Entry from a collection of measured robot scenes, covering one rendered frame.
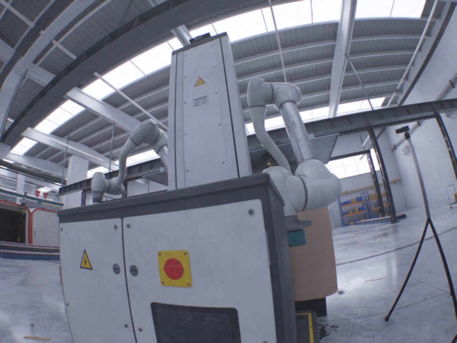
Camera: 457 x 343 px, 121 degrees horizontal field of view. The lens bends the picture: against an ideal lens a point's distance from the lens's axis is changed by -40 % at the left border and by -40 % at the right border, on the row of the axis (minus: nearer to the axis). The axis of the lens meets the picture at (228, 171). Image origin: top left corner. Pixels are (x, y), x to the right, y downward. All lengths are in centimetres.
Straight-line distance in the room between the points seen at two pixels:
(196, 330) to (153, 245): 16
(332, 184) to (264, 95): 60
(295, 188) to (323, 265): 88
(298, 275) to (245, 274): 134
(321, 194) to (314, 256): 77
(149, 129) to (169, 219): 107
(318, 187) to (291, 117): 41
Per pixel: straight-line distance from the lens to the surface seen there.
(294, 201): 86
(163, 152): 142
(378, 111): 1169
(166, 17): 468
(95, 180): 167
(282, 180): 86
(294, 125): 111
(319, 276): 165
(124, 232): 43
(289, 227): 82
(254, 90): 122
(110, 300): 49
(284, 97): 121
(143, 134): 140
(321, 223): 162
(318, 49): 1479
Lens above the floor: 76
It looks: 17 degrees up
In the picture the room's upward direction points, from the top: 6 degrees counter-clockwise
